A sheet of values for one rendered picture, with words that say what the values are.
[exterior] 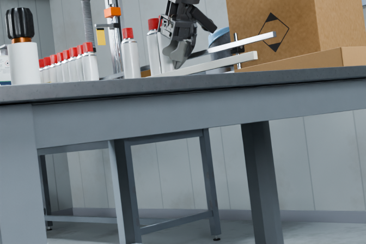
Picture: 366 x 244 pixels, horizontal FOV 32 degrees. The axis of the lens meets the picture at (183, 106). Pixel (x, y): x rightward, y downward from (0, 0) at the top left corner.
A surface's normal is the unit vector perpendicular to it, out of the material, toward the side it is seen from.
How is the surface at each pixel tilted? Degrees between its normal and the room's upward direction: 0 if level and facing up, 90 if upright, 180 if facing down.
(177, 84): 90
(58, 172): 90
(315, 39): 90
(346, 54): 90
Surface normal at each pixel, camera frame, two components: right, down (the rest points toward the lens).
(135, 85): 0.61, -0.10
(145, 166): -0.72, 0.07
